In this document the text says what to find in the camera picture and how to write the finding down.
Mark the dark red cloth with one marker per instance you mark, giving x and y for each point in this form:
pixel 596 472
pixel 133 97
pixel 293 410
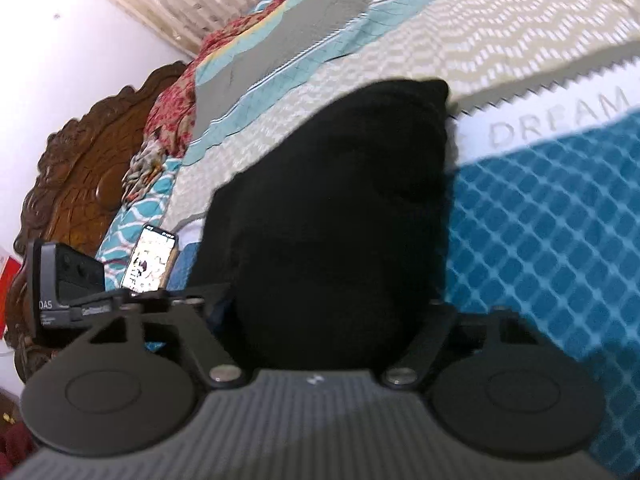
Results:
pixel 11 440

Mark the teal and white patterned pillow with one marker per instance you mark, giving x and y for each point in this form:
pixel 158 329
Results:
pixel 125 230

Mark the grey and teal quilted blanket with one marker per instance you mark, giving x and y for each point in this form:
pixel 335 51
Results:
pixel 280 45

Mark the red and white object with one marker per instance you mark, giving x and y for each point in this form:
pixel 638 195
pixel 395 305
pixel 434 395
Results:
pixel 6 285

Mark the carved wooden headboard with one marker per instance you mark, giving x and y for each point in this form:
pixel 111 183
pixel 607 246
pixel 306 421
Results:
pixel 85 170

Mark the red floral cloth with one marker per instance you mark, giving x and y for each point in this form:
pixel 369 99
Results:
pixel 170 105

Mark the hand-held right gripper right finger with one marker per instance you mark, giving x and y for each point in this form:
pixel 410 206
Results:
pixel 425 336

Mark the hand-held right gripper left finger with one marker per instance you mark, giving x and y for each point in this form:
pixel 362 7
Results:
pixel 200 341

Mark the beige chevron and blue bedsheet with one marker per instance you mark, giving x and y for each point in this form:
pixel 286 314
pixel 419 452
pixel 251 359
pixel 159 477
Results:
pixel 525 25

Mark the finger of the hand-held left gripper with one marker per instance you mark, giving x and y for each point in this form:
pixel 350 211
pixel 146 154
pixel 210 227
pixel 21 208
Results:
pixel 200 294

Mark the smartphone with lit screen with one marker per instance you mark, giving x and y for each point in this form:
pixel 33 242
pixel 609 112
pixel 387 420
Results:
pixel 150 260

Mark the black pants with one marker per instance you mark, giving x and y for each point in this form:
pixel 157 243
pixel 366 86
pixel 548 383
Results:
pixel 325 210

